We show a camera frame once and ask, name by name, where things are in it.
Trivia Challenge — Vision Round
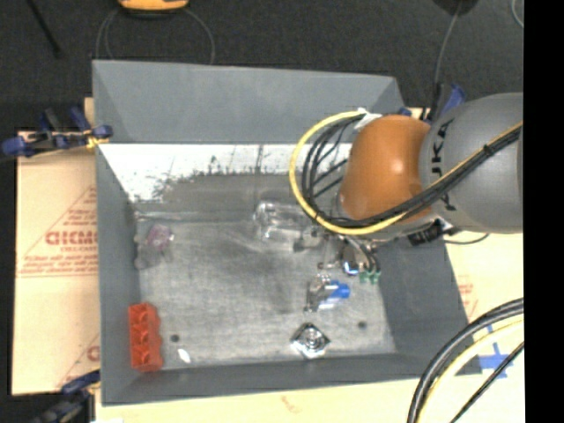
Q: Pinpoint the black cylinder on white bracket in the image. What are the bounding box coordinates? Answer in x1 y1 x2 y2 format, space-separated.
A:
406 219 455 247

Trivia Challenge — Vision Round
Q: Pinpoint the brown cardboard board red print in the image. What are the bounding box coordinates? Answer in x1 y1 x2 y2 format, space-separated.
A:
10 96 103 397

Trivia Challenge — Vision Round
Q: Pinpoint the grey metal bin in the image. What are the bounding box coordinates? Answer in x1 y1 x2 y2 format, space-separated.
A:
91 59 482 405

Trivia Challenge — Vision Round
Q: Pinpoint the clear glass thing purple inside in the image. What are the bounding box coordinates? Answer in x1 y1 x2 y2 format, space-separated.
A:
133 223 175 270

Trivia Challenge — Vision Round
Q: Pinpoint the red toy brick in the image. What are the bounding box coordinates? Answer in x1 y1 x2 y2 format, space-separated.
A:
127 302 165 374

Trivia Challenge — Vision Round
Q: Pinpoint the square clear glass thing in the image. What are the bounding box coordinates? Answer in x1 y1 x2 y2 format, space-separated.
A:
289 321 332 360

